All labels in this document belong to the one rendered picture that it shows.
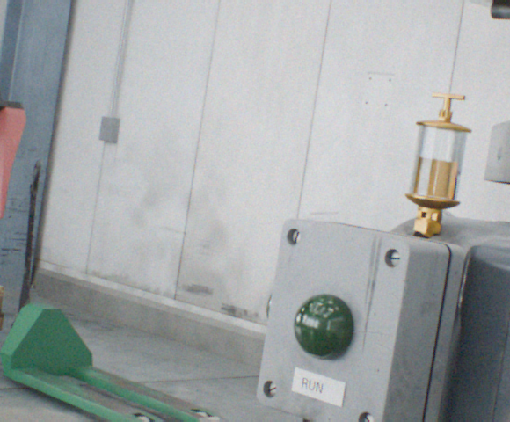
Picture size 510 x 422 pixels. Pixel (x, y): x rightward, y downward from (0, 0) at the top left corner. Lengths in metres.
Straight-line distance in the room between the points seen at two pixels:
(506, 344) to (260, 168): 7.16
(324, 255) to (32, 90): 8.59
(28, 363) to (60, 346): 0.22
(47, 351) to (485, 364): 5.75
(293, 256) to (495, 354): 0.10
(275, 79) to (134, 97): 1.39
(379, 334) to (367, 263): 0.03
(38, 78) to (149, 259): 1.73
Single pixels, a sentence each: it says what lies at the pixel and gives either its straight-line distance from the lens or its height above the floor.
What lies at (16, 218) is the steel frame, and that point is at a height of 0.59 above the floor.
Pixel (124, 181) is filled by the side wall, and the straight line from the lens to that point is 8.65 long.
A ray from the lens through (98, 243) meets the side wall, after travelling 8.82.
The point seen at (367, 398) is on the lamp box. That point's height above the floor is 1.26.
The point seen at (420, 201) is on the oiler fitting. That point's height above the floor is 1.35.
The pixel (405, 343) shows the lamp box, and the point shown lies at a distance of 0.52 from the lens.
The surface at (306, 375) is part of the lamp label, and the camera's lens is 0.54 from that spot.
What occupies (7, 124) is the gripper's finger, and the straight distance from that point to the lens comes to 0.84.
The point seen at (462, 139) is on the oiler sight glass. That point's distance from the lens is 0.60.
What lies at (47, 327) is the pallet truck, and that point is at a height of 0.29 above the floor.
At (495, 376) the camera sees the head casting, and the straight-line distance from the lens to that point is 0.54.
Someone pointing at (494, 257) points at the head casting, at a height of 1.33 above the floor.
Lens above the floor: 1.36
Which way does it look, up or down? 3 degrees down
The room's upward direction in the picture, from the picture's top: 9 degrees clockwise
